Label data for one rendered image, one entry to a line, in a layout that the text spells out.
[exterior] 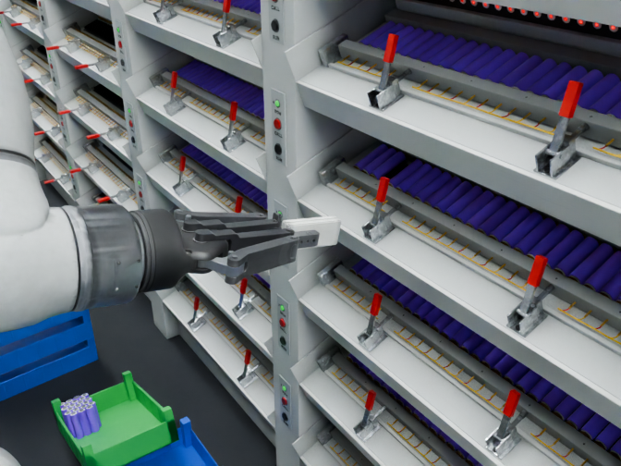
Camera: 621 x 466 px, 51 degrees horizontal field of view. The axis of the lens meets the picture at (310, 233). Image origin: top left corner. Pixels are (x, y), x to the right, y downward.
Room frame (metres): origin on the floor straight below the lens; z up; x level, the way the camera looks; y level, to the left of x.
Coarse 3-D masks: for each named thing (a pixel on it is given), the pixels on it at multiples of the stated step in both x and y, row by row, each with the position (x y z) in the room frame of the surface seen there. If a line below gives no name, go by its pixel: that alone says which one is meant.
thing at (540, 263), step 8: (536, 256) 0.63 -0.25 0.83; (536, 264) 0.62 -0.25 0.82; (544, 264) 0.62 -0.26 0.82; (536, 272) 0.62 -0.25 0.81; (528, 280) 0.62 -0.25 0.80; (536, 280) 0.62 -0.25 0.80; (528, 288) 0.62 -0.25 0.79; (528, 296) 0.62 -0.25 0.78; (528, 304) 0.62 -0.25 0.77; (528, 312) 0.61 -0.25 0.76
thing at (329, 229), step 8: (288, 224) 0.60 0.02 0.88; (296, 224) 0.60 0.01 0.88; (304, 224) 0.61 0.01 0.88; (312, 224) 0.61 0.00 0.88; (320, 224) 0.62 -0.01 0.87; (328, 224) 0.63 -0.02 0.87; (336, 224) 0.63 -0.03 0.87; (320, 232) 0.62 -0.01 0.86; (328, 232) 0.63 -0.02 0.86; (336, 232) 0.63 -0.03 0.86; (320, 240) 0.62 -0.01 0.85; (328, 240) 0.63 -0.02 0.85; (336, 240) 0.63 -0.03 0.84; (304, 248) 0.61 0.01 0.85
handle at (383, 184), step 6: (384, 180) 0.84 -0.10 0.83; (384, 186) 0.84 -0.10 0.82; (378, 192) 0.84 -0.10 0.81; (384, 192) 0.84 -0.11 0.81; (378, 198) 0.84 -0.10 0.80; (384, 198) 0.84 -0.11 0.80; (378, 204) 0.84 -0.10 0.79; (378, 210) 0.84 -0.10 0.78; (378, 216) 0.83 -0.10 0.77; (372, 222) 0.84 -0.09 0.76; (378, 222) 0.84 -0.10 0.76
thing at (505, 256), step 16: (352, 176) 0.95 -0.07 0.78; (368, 176) 0.94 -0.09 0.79; (352, 192) 0.94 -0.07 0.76; (368, 192) 0.92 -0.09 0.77; (400, 192) 0.88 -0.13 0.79; (400, 208) 0.87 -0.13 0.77; (416, 208) 0.84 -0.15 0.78; (432, 208) 0.83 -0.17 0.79; (432, 224) 0.81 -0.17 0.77; (448, 224) 0.79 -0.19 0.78; (464, 224) 0.78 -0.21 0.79; (464, 240) 0.76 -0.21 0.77; (480, 240) 0.74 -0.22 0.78; (496, 240) 0.73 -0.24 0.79; (464, 256) 0.74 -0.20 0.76; (496, 256) 0.71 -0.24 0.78; (512, 256) 0.70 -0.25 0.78; (512, 272) 0.70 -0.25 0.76; (528, 272) 0.67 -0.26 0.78; (544, 272) 0.66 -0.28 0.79; (560, 288) 0.64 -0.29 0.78; (576, 288) 0.63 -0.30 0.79; (576, 304) 0.62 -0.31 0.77; (592, 304) 0.60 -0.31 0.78; (608, 304) 0.59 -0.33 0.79; (608, 320) 0.59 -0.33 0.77
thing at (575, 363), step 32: (320, 160) 1.00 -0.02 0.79; (352, 160) 1.03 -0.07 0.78; (320, 192) 0.97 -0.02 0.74; (352, 224) 0.88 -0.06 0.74; (416, 224) 0.84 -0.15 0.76; (384, 256) 0.79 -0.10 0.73; (416, 256) 0.77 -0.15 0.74; (480, 256) 0.74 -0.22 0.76; (416, 288) 0.75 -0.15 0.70; (448, 288) 0.70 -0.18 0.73; (480, 288) 0.69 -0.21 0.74; (480, 320) 0.65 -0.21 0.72; (544, 320) 0.62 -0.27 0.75; (576, 320) 0.61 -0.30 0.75; (512, 352) 0.62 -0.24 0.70; (544, 352) 0.58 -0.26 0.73; (576, 352) 0.57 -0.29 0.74; (608, 352) 0.56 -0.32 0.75; (576, 384) 0.54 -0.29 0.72; (608, 384) 0.52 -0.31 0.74; (608, 416) 0.51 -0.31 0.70
